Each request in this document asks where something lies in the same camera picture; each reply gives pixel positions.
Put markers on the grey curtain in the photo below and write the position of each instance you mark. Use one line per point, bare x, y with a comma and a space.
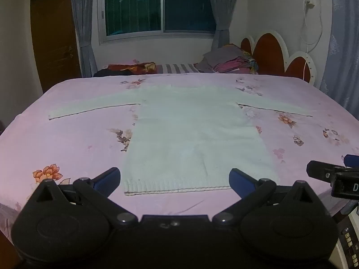
84, 28
224, 14

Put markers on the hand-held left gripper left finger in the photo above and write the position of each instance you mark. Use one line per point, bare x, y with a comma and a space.
108, 178

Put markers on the pink floral bedsheet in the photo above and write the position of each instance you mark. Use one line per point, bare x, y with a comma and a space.
70, 134

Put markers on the grey striped pillow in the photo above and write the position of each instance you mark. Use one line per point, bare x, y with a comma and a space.
176, 68

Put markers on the wall socket with charger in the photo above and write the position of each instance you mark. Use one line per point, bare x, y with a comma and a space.
309, 1

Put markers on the white appliance with buttons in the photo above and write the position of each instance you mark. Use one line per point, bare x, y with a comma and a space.
349, 239

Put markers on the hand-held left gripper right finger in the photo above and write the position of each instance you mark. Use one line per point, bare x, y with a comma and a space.
238, 180

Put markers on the pile of folded clothes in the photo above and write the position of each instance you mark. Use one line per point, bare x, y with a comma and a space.
224, 58

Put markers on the sliding glass window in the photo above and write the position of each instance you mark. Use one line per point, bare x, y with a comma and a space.
134, 5

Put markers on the white knit sweater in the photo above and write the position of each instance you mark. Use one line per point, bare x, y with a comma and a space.
190, 134

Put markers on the blue-grey patterned curtain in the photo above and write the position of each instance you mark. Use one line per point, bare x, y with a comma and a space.
343, 42

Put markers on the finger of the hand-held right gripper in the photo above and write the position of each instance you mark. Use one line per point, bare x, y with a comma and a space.
352, 160
319, 170

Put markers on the dark cloth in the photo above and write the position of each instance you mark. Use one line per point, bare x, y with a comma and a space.
109, 72

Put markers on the brown wooden door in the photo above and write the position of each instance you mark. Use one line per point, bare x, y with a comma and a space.
53, 39

